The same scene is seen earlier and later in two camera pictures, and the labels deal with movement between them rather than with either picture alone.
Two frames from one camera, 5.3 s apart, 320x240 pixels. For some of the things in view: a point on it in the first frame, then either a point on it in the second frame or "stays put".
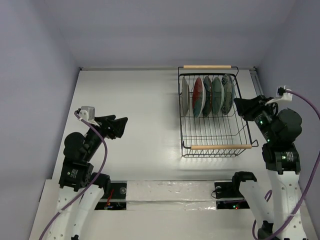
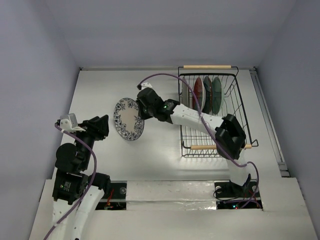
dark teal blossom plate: (209, 94) stays put
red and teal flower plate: (199, 97) stays put
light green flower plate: (217, 95) stays put
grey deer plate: (185, 96) stays put
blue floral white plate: (228, 94) to (128, 122)
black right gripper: (254, 110) to (144, 104)
